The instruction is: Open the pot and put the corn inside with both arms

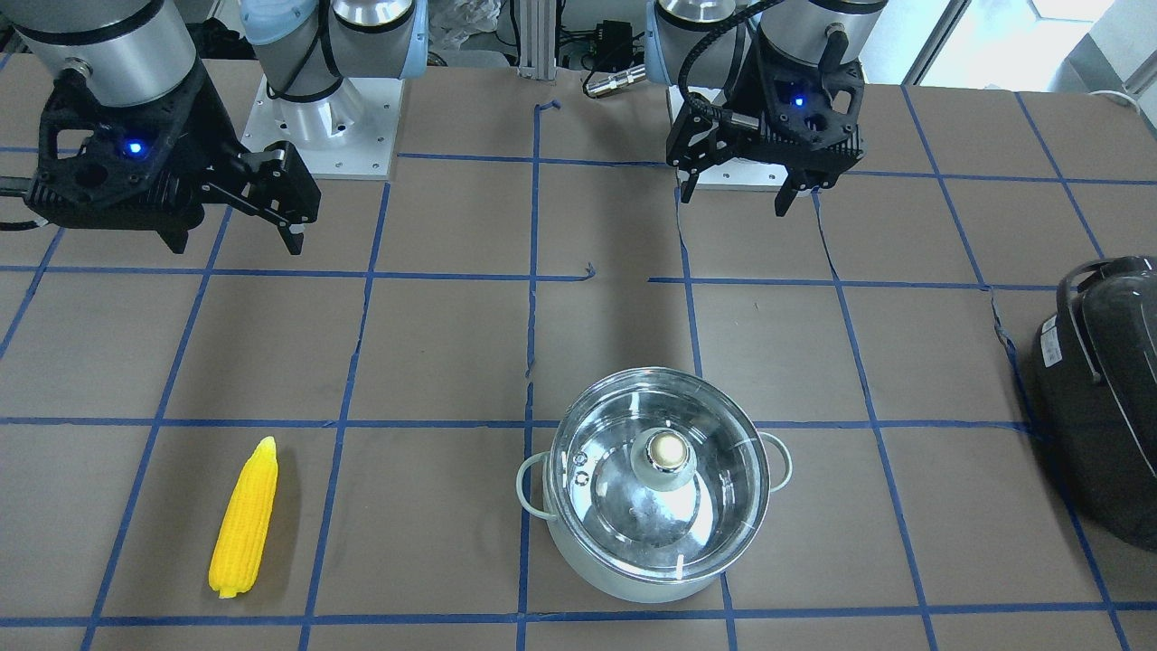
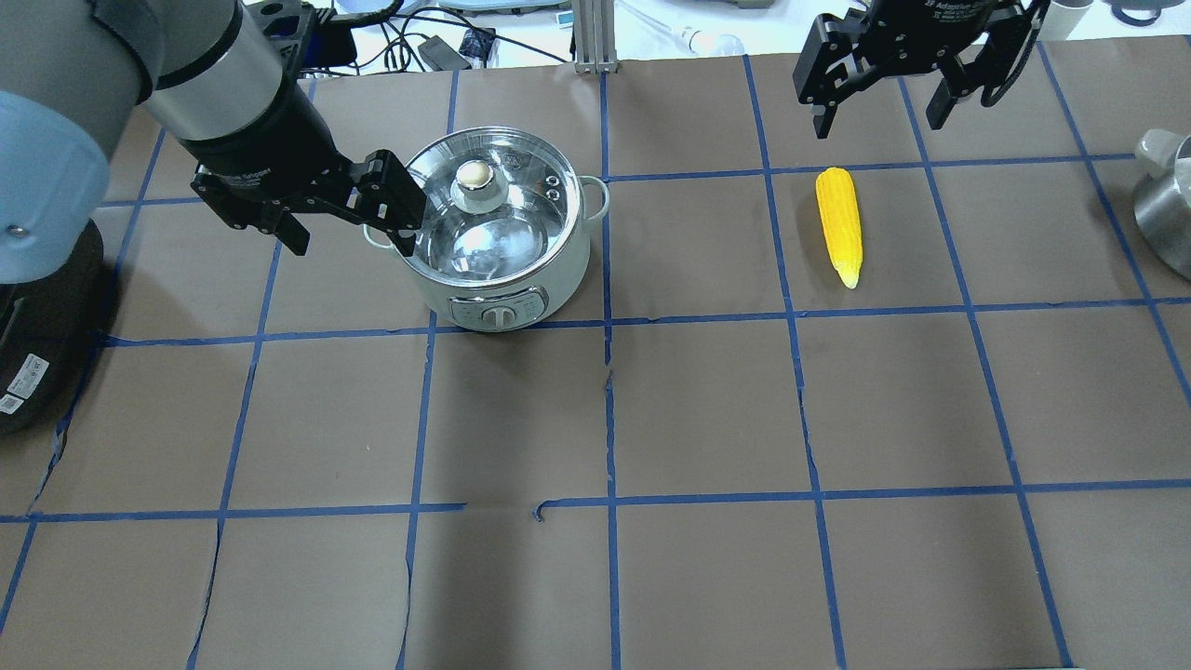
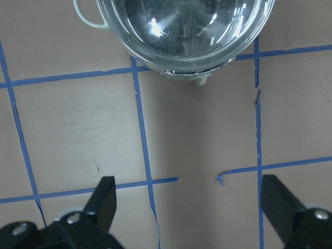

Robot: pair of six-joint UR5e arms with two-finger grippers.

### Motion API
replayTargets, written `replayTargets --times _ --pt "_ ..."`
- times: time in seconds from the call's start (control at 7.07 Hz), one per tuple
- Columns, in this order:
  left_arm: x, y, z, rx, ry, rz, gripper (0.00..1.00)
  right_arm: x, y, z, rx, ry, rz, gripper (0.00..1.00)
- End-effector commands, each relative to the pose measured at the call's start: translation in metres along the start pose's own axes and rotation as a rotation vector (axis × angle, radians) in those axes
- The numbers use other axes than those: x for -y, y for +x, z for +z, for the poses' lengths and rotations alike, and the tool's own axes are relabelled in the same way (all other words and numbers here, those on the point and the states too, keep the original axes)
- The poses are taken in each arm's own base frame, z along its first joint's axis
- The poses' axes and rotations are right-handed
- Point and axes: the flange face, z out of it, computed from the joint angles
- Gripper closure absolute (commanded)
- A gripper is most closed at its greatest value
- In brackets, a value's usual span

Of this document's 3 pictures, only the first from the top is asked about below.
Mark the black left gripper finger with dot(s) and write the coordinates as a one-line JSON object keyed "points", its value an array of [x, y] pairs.
{"points": [[800, 179], [695, 143]]}

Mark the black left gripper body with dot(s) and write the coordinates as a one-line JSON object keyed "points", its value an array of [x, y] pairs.
{"points": [[747, 94]]}

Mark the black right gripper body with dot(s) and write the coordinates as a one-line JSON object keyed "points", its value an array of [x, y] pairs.
{"points": [[213, 116]]}

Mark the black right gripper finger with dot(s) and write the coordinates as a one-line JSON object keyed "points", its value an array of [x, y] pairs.
{"points": [[273, 184], [175, 236]]}

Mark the glass pot lid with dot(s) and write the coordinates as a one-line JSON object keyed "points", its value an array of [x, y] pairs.
{"points": [[613, 410]]}

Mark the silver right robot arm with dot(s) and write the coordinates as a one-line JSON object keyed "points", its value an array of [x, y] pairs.
{"points": [[135, 51]]}

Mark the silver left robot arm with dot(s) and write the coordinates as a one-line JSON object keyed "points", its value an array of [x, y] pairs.
{"points": [[704, 43]]}

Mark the yellow corn cob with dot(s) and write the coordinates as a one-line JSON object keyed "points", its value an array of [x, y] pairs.
{"points": [[239, 547]]}

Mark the stainless steel pot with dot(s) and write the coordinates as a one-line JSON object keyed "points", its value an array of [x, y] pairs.
{"points": [[643, 521]]}

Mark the black rice cooker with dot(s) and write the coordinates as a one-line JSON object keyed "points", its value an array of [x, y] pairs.
{"points": [[1094, 366]]}

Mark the silver cable connector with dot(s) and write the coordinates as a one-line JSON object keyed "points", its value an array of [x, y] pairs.
{"points": [[615, 82]]}

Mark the aluminium frame post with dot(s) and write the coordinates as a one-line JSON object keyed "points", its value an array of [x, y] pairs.
{"points": [[538, 24]]}

